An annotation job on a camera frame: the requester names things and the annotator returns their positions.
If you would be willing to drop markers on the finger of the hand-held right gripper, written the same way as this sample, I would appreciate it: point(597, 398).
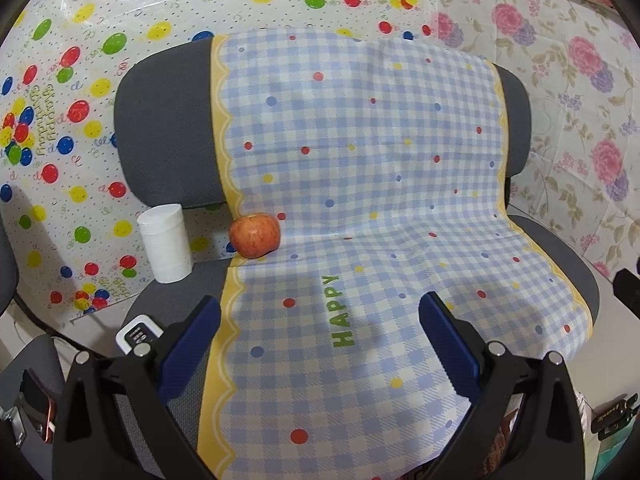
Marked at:
point(629, 287)

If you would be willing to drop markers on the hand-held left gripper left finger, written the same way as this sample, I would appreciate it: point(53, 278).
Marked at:
point(192, 345)

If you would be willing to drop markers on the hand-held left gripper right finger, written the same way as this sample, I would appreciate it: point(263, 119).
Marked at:
point(450, 345)

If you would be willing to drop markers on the white pocket router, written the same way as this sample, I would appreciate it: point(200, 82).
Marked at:
point(137, 332)

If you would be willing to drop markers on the white toilet paper roll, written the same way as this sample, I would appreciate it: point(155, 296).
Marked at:
point(167, 245)

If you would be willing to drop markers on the red apple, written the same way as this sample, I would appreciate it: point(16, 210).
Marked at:
point(255, 235)

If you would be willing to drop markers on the pink plastic bag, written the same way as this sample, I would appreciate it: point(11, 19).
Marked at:
point(581, 405)

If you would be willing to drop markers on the red phone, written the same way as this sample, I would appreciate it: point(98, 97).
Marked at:
point(42, 410)

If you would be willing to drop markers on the blue checkered cloth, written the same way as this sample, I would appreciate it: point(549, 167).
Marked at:
point(375, 160)

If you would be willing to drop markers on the floral print plastic sheet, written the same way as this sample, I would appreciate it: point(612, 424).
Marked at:
point(565, 85)

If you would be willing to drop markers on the grey office chair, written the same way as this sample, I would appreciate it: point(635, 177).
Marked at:
point(165, 125)

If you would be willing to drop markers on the balloon print plastic sheet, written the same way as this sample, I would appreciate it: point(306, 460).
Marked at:
point(75, 85)

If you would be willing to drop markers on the black camera device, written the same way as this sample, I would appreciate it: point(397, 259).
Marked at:
point(615, 415)

